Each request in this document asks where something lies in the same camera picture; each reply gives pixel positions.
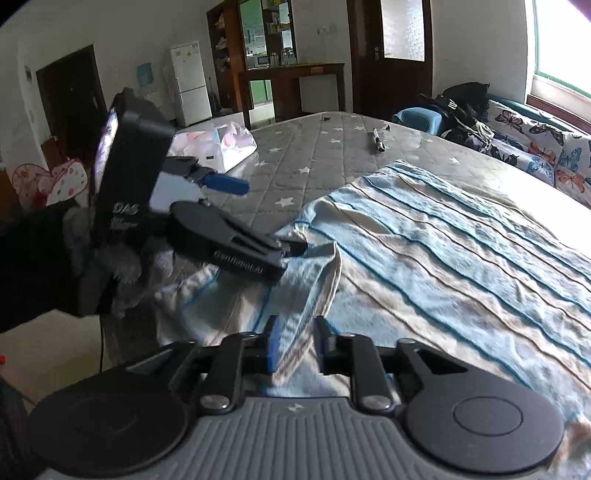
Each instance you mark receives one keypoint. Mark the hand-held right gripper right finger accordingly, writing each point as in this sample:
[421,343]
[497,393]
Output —
[322,341]

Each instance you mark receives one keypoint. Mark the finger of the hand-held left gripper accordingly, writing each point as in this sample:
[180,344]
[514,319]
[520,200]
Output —
[226,182]
[268,244]

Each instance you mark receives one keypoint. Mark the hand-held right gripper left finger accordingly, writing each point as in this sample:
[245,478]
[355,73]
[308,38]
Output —
[272,344]

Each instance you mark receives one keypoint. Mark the white refrigerator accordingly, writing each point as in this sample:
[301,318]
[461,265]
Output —
[191,83]

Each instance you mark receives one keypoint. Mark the blue striped cloth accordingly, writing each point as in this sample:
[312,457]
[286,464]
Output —
[438,258]

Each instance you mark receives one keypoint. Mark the black bag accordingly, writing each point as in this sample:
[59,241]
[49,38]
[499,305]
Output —
[461,99]

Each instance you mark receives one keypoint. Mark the upright butterfly print pillow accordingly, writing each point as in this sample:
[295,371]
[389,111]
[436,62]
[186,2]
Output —
[568,170]

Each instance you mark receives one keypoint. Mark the grey quilted star mattress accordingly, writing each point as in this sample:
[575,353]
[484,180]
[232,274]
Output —
[323,152]

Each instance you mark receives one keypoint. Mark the person's left hand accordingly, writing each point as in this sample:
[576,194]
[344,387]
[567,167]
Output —
[129,267]

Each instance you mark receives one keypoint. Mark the large window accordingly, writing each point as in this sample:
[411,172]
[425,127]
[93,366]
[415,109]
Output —
[563,41]

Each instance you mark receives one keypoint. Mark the black marker pen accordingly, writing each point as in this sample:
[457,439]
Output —
[378,140]

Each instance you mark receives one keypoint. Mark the blue chair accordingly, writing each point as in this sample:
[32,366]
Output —
[418,117]

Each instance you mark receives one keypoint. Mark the wooden cabinet with shelves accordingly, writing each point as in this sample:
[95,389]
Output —
[226,78]

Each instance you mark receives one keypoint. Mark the dark wooden glass-panel door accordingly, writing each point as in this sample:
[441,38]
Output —
[364,83]

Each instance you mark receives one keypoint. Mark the pink printed plastic bag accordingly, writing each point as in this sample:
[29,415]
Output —
[217,143]

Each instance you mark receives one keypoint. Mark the blue wall paper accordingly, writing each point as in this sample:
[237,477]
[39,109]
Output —
[145,74]

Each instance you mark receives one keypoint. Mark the person's dark clothing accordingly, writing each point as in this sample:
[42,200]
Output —
[14,429]

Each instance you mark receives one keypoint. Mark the flat butterfly print cushion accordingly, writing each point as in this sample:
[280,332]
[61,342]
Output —
[512,122]

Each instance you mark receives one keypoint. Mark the white and black clothes heap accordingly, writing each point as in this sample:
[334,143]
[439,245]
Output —
[471,134]

